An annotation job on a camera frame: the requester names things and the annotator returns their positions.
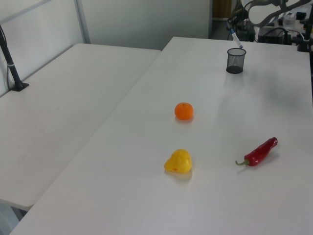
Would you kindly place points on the orange mandarin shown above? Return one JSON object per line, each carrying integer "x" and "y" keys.
{"x": 183, "y": 111}

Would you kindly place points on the black camera stand with clamp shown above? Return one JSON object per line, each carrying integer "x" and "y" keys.
{"x": 305, "y": 41}

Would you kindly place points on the grey metal partition post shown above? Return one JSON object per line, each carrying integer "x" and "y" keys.
{"x": 82, "y": 22}

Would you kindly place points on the clear plastic container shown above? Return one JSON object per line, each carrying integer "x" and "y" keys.
{"x": 289, "y": 20}

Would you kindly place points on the adjacent white table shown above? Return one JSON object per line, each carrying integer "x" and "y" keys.
{"x": 61, "y": 110}

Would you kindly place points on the white marker with blue cap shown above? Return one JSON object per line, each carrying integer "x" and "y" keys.
{"x": 236, "y": 39}

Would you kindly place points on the black electronics box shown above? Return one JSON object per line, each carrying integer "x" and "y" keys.
{"x": 272, "y": 36}

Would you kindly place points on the yellow pear-shaped fruit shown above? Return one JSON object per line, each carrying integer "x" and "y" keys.
{"x": 178, "y": 161}

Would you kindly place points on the black camera pole with base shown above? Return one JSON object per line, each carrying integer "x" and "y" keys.
{"x": 11, "y": 66}

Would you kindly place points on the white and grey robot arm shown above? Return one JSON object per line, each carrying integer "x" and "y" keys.
{"x": 264, "y": 12}

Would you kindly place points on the black mesh pen cup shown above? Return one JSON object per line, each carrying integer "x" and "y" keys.
{"x": 235, "y": 62}

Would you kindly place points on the red chili pepper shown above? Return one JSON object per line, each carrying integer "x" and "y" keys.
{"x": 260, "y": 151}

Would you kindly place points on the wooden cabinet door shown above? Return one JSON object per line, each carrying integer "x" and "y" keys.
{"x": 221, "y": 8}

